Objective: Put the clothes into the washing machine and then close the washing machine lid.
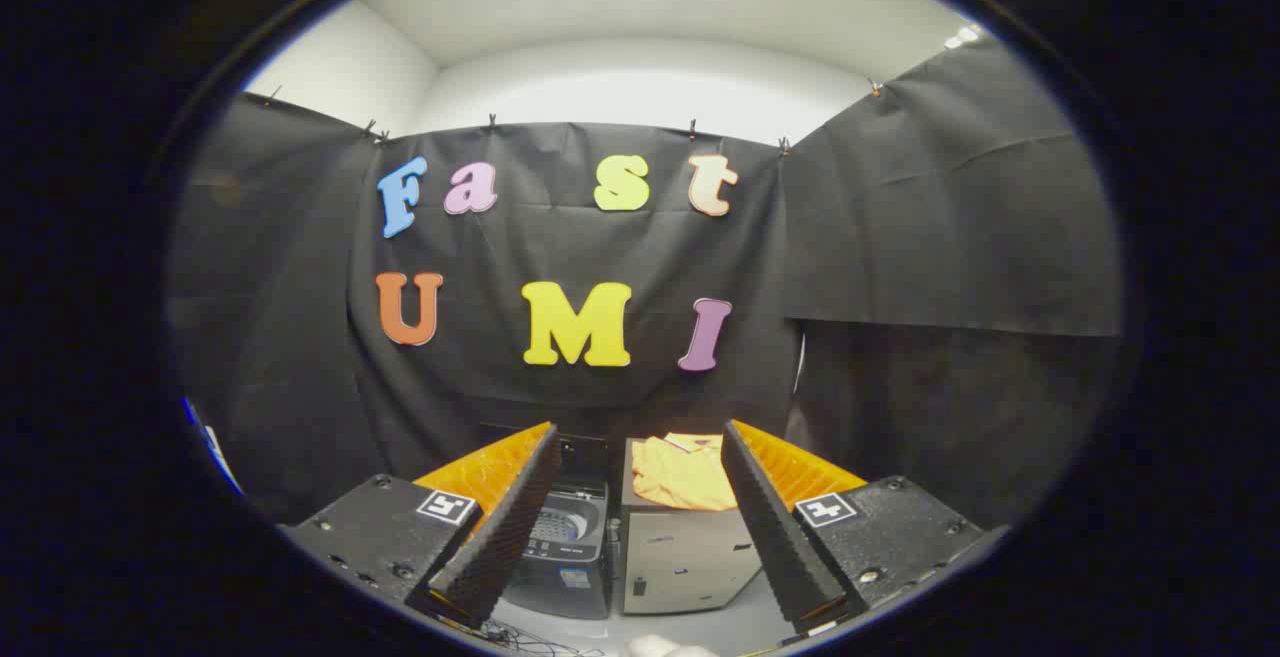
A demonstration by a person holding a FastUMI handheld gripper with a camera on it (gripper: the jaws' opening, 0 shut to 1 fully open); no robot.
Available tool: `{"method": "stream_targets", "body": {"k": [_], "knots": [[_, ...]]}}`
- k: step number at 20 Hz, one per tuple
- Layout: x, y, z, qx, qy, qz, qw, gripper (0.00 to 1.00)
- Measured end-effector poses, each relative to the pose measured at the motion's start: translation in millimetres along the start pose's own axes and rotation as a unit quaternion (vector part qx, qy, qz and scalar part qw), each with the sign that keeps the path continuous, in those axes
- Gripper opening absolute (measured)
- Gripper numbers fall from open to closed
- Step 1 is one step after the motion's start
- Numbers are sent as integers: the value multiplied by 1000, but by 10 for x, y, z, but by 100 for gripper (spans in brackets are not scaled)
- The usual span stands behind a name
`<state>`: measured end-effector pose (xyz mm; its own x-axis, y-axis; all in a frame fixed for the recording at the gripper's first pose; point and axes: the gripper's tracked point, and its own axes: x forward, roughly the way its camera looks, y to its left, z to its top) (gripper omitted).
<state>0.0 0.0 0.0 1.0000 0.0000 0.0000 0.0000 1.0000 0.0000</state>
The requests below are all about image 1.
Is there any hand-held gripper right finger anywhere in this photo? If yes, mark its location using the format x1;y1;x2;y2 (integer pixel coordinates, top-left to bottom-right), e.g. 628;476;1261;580
720;420;1011;635

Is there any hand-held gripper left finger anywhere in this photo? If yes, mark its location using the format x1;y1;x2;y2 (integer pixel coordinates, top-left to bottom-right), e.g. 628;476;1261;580
280;422;563;630

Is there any grey washing machine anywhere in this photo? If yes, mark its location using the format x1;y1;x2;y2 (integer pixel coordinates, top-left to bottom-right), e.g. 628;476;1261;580
500;482;613;621

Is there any orange polo shirt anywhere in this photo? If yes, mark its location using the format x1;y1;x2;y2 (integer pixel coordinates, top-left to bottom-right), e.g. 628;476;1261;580
630;432;741;513

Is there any grey cabinet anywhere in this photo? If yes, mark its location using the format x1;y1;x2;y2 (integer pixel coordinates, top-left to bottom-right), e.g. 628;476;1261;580
620;437;766;618

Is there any white blue edged board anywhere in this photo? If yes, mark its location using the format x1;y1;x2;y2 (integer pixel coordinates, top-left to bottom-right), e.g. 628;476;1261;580
183;395;243;494

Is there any black backdrop cloth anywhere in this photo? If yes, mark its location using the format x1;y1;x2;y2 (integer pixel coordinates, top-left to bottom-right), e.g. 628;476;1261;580
165;37;1126;528

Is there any tangle of floor cables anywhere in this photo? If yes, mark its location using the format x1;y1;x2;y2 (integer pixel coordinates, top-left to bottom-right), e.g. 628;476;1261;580
470;617;606;657

